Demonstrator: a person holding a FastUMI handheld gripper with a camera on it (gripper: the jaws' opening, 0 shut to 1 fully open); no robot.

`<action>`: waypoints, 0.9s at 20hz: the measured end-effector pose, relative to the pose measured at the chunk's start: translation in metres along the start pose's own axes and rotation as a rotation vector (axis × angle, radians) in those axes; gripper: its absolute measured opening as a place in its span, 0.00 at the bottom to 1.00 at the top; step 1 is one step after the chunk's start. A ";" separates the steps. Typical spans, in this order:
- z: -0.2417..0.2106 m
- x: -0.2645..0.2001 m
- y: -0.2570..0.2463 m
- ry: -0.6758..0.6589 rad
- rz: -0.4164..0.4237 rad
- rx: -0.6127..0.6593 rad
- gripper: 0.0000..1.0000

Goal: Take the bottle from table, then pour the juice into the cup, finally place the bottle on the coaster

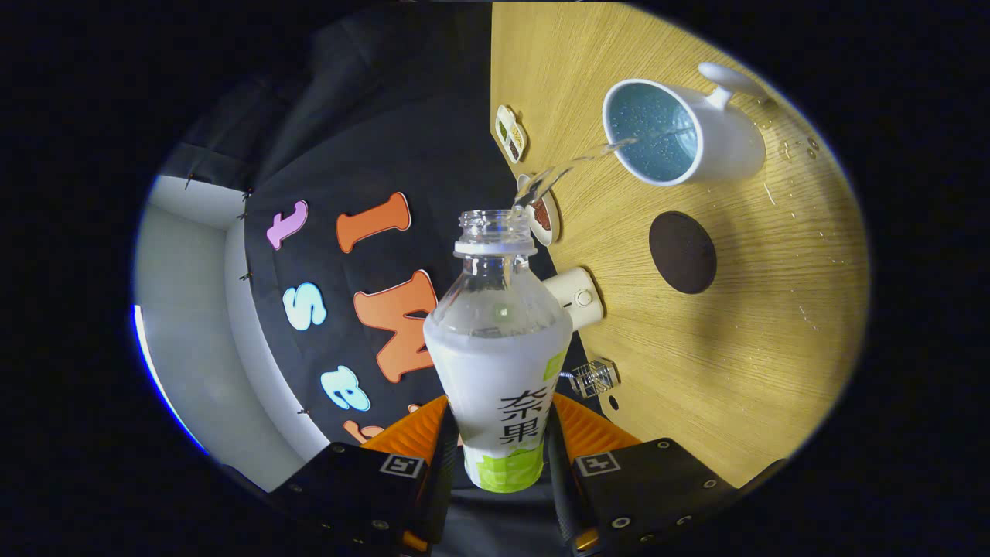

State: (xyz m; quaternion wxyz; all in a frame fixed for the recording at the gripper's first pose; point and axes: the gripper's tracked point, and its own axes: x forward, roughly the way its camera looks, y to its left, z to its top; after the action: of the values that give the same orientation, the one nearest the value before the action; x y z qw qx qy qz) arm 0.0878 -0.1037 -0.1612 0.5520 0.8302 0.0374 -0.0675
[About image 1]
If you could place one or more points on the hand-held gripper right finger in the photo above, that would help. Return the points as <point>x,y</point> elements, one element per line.
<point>558,495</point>

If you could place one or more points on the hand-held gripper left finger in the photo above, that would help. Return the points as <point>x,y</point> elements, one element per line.
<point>437,495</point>

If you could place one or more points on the white green label juice bottle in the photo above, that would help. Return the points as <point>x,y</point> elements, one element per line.
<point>495,371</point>

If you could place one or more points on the dark brown round coaster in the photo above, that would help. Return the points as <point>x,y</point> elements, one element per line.
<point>682,252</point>

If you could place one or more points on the clear juice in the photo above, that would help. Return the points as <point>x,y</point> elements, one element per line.
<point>572,164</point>

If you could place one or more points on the white cup with blue inside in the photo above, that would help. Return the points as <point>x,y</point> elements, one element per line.
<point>727,147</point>

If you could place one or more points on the white toaster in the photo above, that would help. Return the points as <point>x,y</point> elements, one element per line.
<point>580,309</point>

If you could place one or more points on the wooden table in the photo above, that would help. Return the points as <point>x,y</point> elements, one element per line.
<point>773,348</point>

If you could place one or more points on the round white plate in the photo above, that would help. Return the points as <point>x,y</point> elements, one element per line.
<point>551,232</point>

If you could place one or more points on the brown food pieces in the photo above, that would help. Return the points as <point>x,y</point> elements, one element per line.
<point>541,216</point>

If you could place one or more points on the black backdrop cloth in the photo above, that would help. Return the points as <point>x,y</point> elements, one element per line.
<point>348,155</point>

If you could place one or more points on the white divided dish with beans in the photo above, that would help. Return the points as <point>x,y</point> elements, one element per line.
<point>510,134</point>

